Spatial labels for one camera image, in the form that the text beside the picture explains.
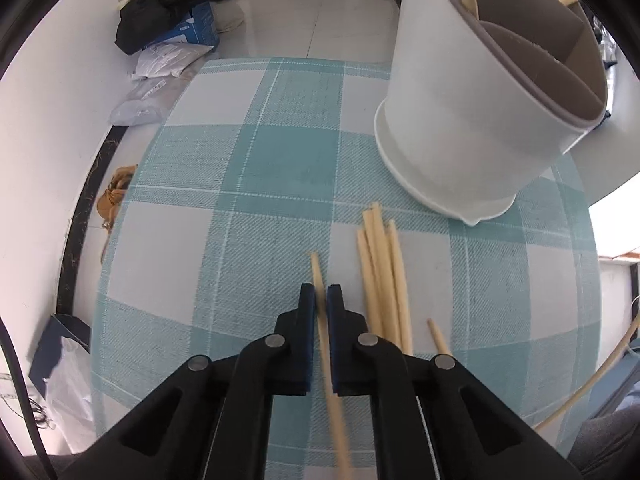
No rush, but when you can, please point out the white plastic mailer bag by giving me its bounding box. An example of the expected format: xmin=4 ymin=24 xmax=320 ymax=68
xmin=131 ymin=42 xmax=216 ymax=81

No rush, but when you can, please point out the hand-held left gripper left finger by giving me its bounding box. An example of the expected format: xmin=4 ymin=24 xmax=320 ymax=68
xmin=62 ymin=284 xmax=317 ymax=480

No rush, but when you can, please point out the person's grey trouser leg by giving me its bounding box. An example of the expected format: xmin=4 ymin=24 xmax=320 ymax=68
xmin=567 ymin=400 xmax=640 ymax=480

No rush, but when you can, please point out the white divided utensil holder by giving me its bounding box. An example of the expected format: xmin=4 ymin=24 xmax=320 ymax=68
xmin=374 ymin=0 xmax=608 ymax=226

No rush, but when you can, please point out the cream cable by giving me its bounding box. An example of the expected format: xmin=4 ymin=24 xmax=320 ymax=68
xmin=532 ymin=305 xmax=640 ymax=431

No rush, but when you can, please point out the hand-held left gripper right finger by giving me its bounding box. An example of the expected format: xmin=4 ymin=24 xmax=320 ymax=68
xmin=327 ymin=285 xmax=583 ymax=480

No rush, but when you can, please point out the black clothing pile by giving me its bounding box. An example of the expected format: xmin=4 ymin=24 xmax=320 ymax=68
xmin=115 ymin=0 xmax=241 ymax=56

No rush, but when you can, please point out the navy paper bag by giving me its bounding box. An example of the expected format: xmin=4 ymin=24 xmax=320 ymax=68
xmin=27 ymin=314 xmax=93 ymax=396

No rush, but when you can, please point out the clear plastic packet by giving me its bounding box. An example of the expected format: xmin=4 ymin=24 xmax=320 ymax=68
xmin=110 ymin=77 xmax=188 ymax=126

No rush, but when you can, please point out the black cable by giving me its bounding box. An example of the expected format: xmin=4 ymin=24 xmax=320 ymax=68
xmin=0 ymin=320 xmax=58 ymax=480

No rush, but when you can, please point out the brown sandal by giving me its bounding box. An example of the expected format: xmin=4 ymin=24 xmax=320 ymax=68
xmin=96 ymin=189 xmax=124 ymax=232
xmin=106 ymin=164 xmax=139 ymax=203

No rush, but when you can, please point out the teal plaid tablecloth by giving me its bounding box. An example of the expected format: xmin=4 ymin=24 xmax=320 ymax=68
xmin=92 ymin=57 xmax=603 ymax=480

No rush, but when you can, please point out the blue cardboard box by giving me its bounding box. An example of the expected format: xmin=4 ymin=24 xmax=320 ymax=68
xmin=150 ymin=1 xmax=221 ymax=51

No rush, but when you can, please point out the cream cloth bag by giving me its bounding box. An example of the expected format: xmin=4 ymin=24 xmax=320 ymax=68
xmin=215 ymin=0 xmax=246 ymax=35

